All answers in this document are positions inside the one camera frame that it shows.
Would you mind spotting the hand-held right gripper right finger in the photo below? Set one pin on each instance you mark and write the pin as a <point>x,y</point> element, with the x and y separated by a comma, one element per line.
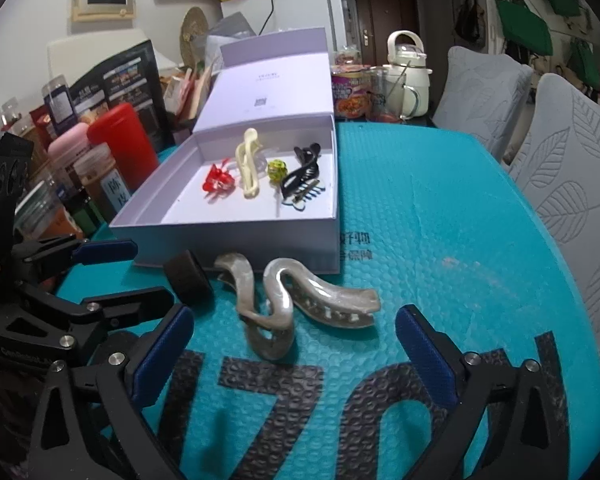
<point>425,355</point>

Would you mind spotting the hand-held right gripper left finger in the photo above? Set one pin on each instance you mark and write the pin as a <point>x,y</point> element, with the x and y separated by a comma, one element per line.
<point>160,360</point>

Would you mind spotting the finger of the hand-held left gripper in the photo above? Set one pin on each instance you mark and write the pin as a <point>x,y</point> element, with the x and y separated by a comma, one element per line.
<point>130,305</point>
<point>105,252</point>

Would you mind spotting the brown round hair roller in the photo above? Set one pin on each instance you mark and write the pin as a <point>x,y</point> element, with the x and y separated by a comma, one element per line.
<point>187,275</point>

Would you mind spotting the pearl wavy hair clip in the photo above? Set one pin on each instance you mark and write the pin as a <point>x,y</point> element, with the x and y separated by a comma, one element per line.
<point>275,305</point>

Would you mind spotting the red hair clip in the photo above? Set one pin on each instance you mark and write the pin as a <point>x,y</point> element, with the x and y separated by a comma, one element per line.
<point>217,177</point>

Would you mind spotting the cream hair clip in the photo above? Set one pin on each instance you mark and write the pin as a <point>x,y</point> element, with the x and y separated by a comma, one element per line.
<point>247,170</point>

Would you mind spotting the black comb hair clip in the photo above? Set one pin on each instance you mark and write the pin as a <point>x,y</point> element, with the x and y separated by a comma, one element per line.
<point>307,196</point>

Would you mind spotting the black claw hair clip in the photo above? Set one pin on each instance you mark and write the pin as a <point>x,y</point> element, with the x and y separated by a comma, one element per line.
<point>300,175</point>

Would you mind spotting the lavender gift box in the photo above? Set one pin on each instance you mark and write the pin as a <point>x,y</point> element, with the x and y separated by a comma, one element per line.
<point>275,90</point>

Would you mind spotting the clear spice jar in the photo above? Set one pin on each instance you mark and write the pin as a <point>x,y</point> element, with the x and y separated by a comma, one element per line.
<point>37,210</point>

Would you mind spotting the pink bottle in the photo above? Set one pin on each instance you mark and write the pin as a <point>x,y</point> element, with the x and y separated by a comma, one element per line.
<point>67,145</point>

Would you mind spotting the brown spice jar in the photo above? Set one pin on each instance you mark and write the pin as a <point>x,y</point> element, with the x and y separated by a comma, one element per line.
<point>100,180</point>

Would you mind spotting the dark blue jar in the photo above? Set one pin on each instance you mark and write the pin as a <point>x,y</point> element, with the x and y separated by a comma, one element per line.
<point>60,107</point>

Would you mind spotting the red bottle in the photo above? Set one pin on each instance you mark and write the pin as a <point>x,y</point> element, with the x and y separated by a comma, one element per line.
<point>120,135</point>

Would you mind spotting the teal bubble mat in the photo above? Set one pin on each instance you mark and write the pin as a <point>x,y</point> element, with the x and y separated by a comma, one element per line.
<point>430,210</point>

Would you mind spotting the black printed pouch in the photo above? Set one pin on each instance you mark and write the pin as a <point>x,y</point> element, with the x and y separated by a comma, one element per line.
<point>125,70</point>

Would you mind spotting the beige paper packet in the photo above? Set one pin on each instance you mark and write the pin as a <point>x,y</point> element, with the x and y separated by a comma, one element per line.
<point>195,90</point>

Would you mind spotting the grey covered chair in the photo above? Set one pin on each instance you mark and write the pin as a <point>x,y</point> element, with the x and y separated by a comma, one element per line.
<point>575,175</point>
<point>480,95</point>

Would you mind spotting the woven straw fan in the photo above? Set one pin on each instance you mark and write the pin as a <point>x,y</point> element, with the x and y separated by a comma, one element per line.
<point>194,30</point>

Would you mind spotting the grey foil pouch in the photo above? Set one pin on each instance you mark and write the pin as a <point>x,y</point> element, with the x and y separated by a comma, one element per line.
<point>232,27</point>

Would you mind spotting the glass mug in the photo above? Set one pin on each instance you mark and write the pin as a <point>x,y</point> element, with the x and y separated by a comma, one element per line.
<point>387,95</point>

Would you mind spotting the instant noodle cup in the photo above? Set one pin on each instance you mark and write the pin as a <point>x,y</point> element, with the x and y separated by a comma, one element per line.
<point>350,92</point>

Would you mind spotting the white teapot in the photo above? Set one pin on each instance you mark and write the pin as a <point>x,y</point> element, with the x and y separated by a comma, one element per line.
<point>410,60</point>

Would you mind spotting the white fridge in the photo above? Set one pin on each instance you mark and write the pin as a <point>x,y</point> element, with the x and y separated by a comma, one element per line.
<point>300,10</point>

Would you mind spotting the black hanging bag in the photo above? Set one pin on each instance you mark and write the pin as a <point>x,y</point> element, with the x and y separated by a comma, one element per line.
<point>466,15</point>

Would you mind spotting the dark wooden door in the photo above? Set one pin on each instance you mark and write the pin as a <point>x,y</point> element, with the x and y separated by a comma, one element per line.
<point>385,10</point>

